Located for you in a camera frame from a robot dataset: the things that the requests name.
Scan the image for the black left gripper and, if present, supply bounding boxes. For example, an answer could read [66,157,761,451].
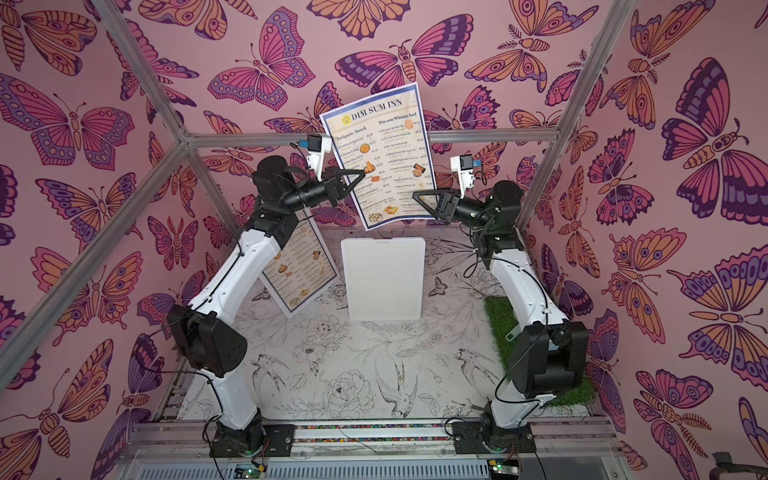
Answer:
[283,172,365,220]

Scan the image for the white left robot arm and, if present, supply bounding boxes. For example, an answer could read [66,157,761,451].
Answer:
[167,155,366,459]

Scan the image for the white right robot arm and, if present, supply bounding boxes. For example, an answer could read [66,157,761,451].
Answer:
[412,180,588,451]

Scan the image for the green artificial grass mat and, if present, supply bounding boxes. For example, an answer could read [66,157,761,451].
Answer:
[484,296,596,415]

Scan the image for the black object bottom right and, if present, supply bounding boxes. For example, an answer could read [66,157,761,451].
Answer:
[709,452,767,480]

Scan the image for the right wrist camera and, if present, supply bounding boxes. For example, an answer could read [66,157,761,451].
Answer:
[450,154,482,198]

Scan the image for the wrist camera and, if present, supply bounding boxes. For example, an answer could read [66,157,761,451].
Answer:
[299,133,332,178]
[450,154,482,198]

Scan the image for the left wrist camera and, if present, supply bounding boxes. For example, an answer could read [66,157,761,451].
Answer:
[299,133,332,178]

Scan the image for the aluminium cage frame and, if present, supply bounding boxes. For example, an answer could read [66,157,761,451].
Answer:
[1,1,635,390]

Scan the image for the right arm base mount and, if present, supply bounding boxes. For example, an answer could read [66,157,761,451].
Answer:
[445,420,537,455]

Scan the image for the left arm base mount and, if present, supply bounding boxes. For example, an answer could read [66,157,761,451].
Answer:
[209,422,296,459]

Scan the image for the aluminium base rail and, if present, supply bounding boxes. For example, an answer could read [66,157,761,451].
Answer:
[115,418,635,479]

